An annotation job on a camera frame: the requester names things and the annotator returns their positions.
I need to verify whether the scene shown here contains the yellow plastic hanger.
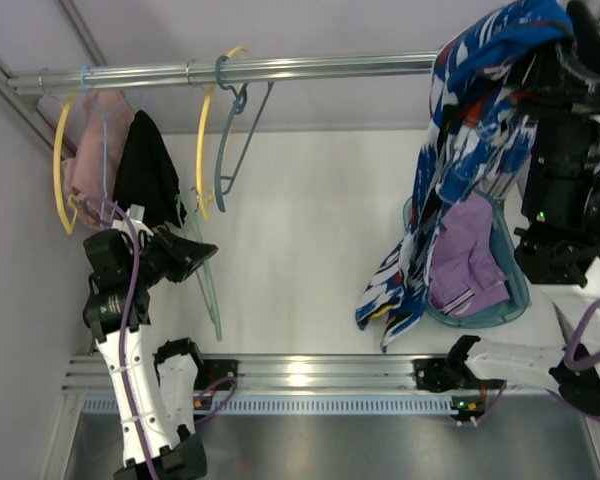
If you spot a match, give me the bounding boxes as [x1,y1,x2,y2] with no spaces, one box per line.
[52,93,78,235]
[193,45,254,222]

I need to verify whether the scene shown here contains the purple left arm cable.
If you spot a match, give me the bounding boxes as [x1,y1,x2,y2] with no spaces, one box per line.
[82,197,239,480]

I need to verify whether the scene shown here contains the aluminium hanging rail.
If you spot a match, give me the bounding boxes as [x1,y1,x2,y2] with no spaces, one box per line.
[7,52,436,96]

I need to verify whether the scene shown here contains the aluminium frame post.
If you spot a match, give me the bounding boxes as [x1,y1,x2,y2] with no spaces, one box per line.
[0,1,106,153]

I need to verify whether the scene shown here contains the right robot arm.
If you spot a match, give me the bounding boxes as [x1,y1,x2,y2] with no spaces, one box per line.
[444,1,600,423]

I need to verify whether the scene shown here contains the pink garment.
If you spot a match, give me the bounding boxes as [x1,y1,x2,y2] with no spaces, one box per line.
[62,90,135,230]

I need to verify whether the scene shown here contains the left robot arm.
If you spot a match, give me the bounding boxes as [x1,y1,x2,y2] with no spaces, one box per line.
[83,227,218,479]

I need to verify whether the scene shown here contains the light blue wire hanger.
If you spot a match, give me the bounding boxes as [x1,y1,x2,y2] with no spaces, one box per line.
[71,66,144,223]

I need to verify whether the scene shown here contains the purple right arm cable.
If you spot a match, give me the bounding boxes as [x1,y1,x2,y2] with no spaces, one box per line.
[454,159,600,429]

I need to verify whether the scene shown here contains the teal plastic basket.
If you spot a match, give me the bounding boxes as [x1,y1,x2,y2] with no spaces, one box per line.
[426,193,529,329]

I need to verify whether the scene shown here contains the black garment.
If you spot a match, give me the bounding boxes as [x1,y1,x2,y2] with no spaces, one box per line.
[113,110,187,228]

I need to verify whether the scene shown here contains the mint green plastic hanger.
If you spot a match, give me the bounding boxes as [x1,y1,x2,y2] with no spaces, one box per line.
[176,195,223,342]

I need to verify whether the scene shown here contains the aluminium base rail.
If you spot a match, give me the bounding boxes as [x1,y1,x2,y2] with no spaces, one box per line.
[62,352,600,394]

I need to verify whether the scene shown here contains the teal plastic hanger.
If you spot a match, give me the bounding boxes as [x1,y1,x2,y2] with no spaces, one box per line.
[213,54,276,214]

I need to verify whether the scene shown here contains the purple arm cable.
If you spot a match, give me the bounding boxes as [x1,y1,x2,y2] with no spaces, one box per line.
[82,197,239,480]
[454,159,600,429]

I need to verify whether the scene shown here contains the blue red white patterned trousers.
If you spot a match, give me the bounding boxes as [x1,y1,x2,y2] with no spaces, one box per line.
[355,1,573,352]

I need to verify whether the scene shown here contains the slotted cable duct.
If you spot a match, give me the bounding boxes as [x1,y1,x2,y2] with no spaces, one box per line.
[79,393,486,416]

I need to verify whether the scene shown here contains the purple garment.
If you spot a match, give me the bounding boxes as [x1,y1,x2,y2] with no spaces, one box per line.
[429,193,510,319]

